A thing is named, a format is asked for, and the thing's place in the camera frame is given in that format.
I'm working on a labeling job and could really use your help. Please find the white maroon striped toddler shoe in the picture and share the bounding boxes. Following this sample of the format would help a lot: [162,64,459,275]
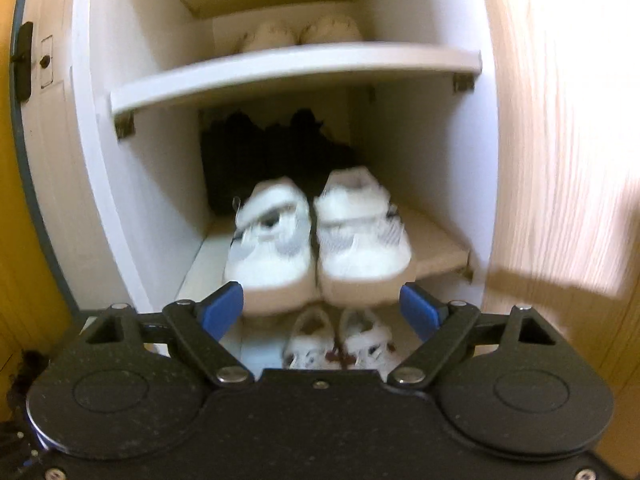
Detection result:
[281,306,337,371]
[337,306,400,371]

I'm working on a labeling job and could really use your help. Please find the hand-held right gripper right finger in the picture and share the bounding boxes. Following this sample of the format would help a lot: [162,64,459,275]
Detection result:
[387,281,558,389]

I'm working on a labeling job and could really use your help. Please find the white shoe cabinet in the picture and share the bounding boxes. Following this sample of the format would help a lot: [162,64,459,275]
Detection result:
[12,0,502,377]

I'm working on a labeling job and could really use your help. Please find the beige shoe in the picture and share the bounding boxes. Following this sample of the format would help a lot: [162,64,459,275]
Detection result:
[299,13,364,45]
[241,19,300,54]

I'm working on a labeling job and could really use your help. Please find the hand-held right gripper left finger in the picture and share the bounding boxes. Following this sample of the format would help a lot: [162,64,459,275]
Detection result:
[83,281,254,389]

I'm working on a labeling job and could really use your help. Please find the black cabinet hinge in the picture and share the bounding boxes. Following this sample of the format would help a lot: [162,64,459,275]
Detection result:
[9,21,35,104]

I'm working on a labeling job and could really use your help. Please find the white mesh velcro sneaker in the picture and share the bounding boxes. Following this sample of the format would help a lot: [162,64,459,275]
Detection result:
[223,176,317,314]
[313,166,415,307]

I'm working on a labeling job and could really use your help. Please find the white shelf board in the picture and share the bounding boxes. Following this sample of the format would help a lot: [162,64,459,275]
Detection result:
[109,42,484,117]

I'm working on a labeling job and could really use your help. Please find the black shoe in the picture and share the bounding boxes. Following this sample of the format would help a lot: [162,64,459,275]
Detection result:
[279,107,357,187]
[199,109,282,212]

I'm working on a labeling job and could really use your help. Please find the wooden cabinet door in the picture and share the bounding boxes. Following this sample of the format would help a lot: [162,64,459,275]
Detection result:
[472,0,640,461]
[0,0,81,377]

